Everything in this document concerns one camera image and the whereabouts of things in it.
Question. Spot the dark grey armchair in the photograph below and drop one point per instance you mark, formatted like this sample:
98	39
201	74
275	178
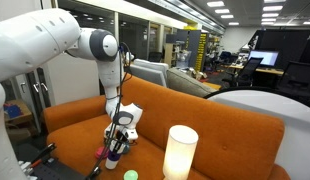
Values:
186	83

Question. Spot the black base plate with clamps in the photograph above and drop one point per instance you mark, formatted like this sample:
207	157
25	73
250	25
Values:
55	170

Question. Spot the black partition screen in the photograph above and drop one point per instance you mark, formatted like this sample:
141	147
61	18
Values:
285	41

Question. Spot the white round table black rim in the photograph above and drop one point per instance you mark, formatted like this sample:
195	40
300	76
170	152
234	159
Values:
281	113

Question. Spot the black mesh office chair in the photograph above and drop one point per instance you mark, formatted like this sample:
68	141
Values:
247	71

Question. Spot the orange fabric sofa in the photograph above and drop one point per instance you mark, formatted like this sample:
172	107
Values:
195	116

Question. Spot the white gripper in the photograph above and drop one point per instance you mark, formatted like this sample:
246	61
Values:
130	133

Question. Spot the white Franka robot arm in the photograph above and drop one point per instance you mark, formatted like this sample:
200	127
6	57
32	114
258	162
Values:
35	43

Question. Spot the white roll object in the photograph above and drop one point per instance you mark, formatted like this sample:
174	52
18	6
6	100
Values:
130	57

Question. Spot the white metal cabinet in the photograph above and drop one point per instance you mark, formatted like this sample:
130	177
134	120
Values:
73	80

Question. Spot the computer monitor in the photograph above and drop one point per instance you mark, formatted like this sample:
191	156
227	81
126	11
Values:
265	57

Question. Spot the cardboard box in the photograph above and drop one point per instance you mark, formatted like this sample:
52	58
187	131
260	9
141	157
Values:
23	113

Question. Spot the pink round lid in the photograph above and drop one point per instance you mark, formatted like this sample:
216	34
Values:
100	153

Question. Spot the light grey armchair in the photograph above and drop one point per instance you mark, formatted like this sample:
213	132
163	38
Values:
150	70

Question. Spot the white cup with purple band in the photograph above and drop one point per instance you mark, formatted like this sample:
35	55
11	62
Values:
112	161

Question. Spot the white cylindrical lamp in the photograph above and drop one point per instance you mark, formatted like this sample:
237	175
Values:
179	153

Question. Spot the grey cabinet with yellow labels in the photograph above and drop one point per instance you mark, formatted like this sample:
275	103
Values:
198	50

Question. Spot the green round lid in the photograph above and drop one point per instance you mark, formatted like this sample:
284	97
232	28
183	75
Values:
130	175

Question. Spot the wooden desk with monitor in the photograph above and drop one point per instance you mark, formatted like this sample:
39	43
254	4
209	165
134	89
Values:
271	70

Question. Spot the blue plastic item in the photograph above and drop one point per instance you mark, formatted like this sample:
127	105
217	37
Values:
12	110

